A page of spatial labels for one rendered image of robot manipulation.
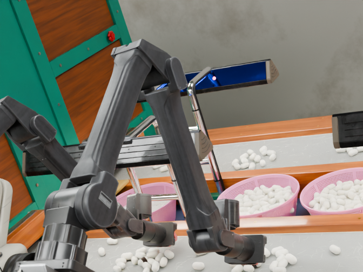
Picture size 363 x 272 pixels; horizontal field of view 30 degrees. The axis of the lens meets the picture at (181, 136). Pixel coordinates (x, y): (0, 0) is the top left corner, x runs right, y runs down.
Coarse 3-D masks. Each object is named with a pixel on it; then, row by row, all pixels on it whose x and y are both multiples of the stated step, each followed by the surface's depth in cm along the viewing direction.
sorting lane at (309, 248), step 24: (96, 240) 221; (120, 240) 215; (288, 240) 184; (312, 240) 181; (336, 240) 177; (360, 240) 174; (96, 264) 205; (168, 264) 192; (216, 264) 184; (264, 264) 177; (288, 264) 173; (312, 264) 170; (336, 264) 167; (360, 264) 164
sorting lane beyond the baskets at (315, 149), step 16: (224, 144) 267; (240, 144) 262; (256, 144) 257; (272, 144) 252; (288, 144) 248; (304, 144) 243; (320, 144) 239; (224, 160) 252; (240, 160) 247; (288, 160) 234; (304, 160) 230; (320, 160) 226; (336, 160) 223; (352, 160) 219; (128, 176) 266; (144, 176) 260; (160, 176) 256
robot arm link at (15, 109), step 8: (8, 96) 158; (0, 104) 157; (8, 104) 157; (16, 104) 159; (0, 112) 156; (8, 112) 157; (16, 112) 158; (24, 112) 160; (32, 112) 162; (0, 120) 155; (8, 120) 157; (16, 120) 164; (24, 120) 160; (0, 128) 155; (8, 128) 158; (16, 128) 162; (24, 128) 160; (0, 136) 155; (16, 136) 163; (24, 136) 162; (32, 136) 161
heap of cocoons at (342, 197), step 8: (344, 184) 205; (352, 184) 205; (360, 184) 203; (328, 192) 204; (336, 192) 202; (344, 192) 200; (352, 192) 198; (360, 192) 197; (312, 200) 201; (320, 200) 199; (328, 200) 201; (336, 200) 197; (344, 200) 198; (352, 200) 198; (360, 200) 196; (312, 208) 199; (320, 208) 196; (328, 208) 196; (336, 208) 193; (344, 208) 192; (352, 208) 190
